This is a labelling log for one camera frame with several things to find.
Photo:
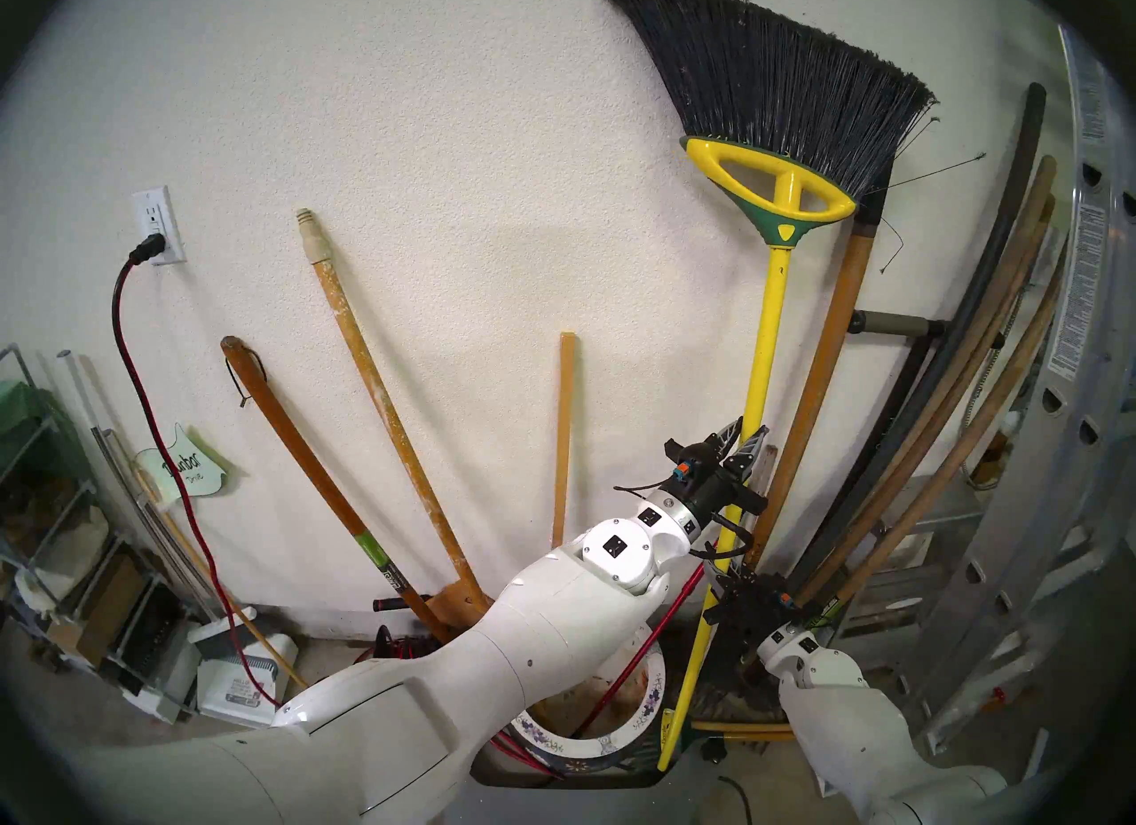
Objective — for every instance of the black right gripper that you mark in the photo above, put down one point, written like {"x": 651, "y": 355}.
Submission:
{"x": 754, "y": 606}

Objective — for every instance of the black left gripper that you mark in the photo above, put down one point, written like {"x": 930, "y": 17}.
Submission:
{"x": 714, "y": 499}

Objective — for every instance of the yellow broom black bristles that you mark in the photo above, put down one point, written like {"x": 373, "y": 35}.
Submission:
{"x": 768, "y": 344}

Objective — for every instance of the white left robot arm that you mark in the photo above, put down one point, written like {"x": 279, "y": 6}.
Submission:
{"x": 550, "y": 628}

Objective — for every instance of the white floral ceramic pot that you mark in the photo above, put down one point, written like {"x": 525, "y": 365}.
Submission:
{"x": 577, "y": 750}

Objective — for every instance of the grey flat wooden stake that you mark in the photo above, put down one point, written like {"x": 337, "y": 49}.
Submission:
{"x": 772, "y": 486}

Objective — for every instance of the red walking cane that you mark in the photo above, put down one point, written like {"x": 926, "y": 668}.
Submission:
{"x": 620, "y": 677}

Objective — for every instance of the thin flat wooden stick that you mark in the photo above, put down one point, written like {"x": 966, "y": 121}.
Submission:
{"x": 564, "y": 433}

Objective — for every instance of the black tool olive grip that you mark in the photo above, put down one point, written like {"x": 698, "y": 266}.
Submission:
{"x": 896, "y": 324}

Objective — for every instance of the grey metal step stool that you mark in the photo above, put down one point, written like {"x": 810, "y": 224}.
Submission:
{"x": 950, "y": 513}

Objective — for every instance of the brown bottle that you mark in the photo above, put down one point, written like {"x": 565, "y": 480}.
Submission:
{"x": 990, "y": 468}

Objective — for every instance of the long bare wooden pole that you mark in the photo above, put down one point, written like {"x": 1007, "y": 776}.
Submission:
{"x": 1040, "y": 233}
{"x": 994, "y": 406}

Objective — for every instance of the brown wooden board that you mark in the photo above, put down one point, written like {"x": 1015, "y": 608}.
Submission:
{"x": 457, "y": 606}

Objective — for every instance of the aluminium ladder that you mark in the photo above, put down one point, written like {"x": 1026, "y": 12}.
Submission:
{"x": 1078, "y": 300}

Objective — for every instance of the paint-spattered wooden pole threaded tip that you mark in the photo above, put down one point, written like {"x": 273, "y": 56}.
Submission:
{"x": 371, "y": 371}

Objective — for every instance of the white plastic box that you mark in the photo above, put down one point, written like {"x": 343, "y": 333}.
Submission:
{"x": 235, "y": 686}

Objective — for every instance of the mint green name sign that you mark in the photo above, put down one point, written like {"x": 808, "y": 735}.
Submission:
{"x": 185, "y": 468}

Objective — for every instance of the grey metal rod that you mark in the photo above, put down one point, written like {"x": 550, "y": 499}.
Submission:
{"x": 160, "y": 530}

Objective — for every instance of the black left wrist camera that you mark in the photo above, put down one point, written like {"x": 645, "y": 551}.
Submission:
{"x": 697, "y": 459}

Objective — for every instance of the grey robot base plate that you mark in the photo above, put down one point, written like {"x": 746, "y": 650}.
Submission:
{"x": 621, "y": 801}

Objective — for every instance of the white wall outlet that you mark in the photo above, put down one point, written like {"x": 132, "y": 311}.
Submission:
{"x": 153, "y": 208}

